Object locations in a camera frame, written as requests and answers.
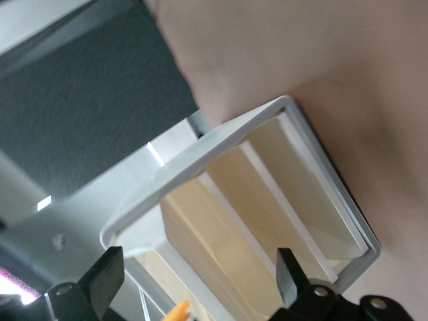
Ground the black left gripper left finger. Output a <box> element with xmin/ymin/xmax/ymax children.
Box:
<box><xmin>43</xmin><ymin>246</ymin><xmax>126</xmax><ymax>321</ymax></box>

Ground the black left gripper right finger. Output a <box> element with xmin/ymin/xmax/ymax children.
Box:
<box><xmin>269</xmin><ymin>247</ymin><xmax>362</xmax><ymax>321</ymax></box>

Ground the yellow push button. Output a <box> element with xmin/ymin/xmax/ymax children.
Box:
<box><xmin>166</xmin><ymin>300</ymin><xmax>192</xmax><ymax>321</ymax></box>

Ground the white drawer cabinet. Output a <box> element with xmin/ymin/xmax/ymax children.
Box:
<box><xmin>99</xmin><ymin>95</ymin><xmax>383</xmax><ymax>321</ymax></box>

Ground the brown paper table cover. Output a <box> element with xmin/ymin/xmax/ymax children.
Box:
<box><xmin>143</xmin><ymin>0</ymin><xmax>428</xmax><ymax>321</ymax></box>

